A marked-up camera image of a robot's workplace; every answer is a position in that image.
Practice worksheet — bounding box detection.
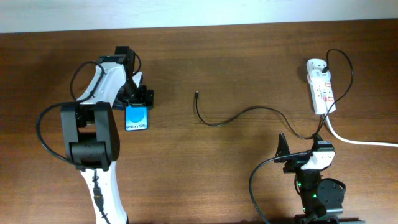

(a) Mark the blue screen Galaxy smartphone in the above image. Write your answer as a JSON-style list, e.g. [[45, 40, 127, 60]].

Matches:
[[125, 106, 148, 131]]

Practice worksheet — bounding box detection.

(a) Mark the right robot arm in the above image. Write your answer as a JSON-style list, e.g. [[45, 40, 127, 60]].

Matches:
[[275, 133, 346, 223]]

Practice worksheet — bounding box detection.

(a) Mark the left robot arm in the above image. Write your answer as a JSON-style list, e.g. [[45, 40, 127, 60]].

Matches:
[[60, 46, 154, 223]]

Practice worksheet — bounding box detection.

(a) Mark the white USB charger plug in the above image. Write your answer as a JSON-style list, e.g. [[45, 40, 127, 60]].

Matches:
[[307, 67, 331, 85]]

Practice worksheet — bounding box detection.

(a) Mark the white power strip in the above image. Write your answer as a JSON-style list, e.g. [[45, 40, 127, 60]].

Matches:
[[306, 58, 336, 115]]

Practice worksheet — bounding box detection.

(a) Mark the white power strip cord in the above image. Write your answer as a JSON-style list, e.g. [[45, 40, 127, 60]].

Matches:
[[323, 102, 398, 148]]

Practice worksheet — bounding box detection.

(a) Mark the black USB charging cable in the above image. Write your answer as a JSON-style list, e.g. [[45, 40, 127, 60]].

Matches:
[[194, 49, 354, 141]]

